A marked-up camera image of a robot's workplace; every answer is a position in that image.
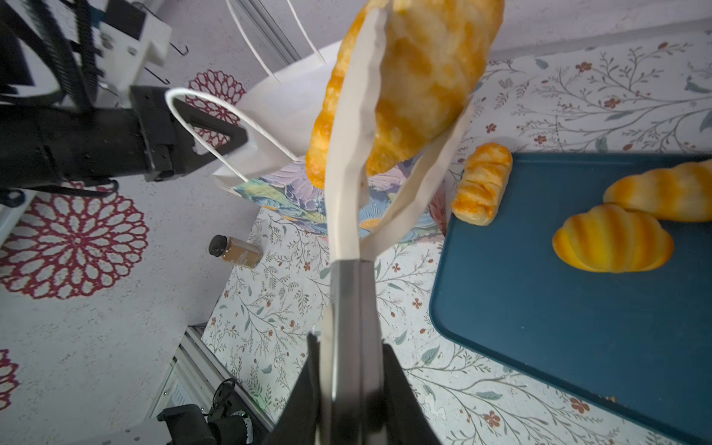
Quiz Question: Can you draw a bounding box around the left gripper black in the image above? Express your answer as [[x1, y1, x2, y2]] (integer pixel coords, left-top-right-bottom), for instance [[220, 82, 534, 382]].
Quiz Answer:
[[1, 86, 248, 189]]

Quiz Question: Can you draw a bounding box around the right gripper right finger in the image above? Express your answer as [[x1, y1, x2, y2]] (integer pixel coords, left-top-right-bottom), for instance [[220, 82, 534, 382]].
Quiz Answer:
[[358, 104, 474, 444]]

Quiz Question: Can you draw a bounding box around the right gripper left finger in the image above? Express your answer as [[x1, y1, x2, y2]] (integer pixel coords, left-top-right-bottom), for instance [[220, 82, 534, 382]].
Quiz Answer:
[[324, 7, 389, 444]]

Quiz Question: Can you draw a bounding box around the floral paper gift bag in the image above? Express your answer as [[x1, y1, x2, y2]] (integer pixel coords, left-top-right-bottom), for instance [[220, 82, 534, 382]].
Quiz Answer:
[[164, 0, 449, 246]]

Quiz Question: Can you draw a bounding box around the croissant bread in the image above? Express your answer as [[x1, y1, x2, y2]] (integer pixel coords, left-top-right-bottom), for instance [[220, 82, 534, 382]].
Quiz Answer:
[[603, 159, 711, 223], [306, 0, 505, 188]]

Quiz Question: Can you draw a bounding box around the small croissant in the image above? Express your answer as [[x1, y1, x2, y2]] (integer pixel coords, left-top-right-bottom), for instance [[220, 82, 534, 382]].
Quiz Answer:
[[552, 204, 675, 274]]

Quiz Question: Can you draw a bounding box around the striped bread roll upper left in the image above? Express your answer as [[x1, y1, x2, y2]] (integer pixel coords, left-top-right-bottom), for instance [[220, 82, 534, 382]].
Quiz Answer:
[[451, 143, 513, 226]]

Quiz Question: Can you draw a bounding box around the croissant bread top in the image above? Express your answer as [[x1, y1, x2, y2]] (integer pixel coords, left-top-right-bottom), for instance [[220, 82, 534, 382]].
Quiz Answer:
[[603, 159, 711, 223]]

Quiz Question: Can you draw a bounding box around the brown spice bottle black cap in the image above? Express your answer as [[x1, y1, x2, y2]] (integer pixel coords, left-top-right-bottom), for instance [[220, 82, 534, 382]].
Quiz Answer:
[[209, 235, 263, 269]]

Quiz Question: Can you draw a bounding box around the teal serving tray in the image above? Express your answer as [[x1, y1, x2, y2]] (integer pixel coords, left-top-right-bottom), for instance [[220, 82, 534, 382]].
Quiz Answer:
[[429, 153, 711, 444]]

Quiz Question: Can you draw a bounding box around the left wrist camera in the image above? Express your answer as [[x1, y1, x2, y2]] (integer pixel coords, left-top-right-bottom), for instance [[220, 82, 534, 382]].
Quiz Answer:
[[85, 1, 172, 99]]

